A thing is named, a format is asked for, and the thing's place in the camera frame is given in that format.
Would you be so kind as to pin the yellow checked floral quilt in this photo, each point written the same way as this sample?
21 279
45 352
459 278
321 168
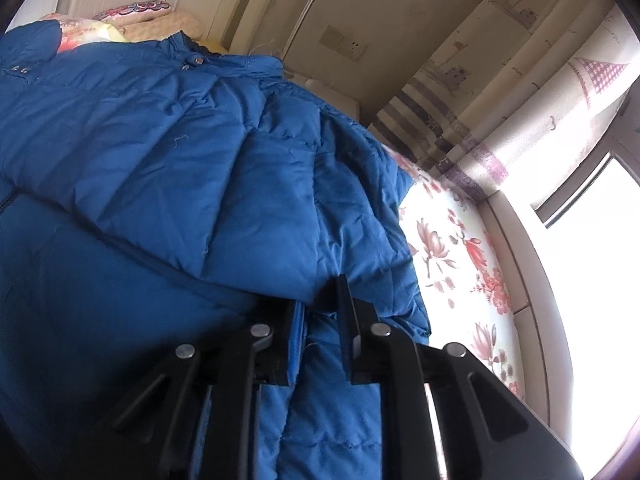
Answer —
80 32

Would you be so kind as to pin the beige window sill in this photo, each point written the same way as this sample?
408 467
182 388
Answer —
525 270

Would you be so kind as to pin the yellow pillow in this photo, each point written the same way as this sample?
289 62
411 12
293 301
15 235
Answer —
217 46

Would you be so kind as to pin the window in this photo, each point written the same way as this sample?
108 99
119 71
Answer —
600 260

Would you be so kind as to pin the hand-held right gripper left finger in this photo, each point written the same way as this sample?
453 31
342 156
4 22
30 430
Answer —
296 342

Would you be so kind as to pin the white wall conduit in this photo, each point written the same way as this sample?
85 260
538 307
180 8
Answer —
307 7

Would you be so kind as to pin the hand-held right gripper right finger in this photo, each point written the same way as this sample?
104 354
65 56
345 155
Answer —
345 332

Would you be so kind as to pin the blue down jacket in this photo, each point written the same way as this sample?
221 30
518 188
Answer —
150 160

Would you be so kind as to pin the printed striped curtain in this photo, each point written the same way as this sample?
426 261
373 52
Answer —
475 110

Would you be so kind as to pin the embroidered flower pillow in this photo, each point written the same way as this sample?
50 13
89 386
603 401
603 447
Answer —
135 10

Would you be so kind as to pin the beige quilted pillow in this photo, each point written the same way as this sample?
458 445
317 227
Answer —
170 27

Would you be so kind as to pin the wall socket panel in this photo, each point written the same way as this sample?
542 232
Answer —
345 42

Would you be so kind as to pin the white floral bed sheet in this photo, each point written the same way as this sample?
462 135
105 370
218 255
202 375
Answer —
450 240

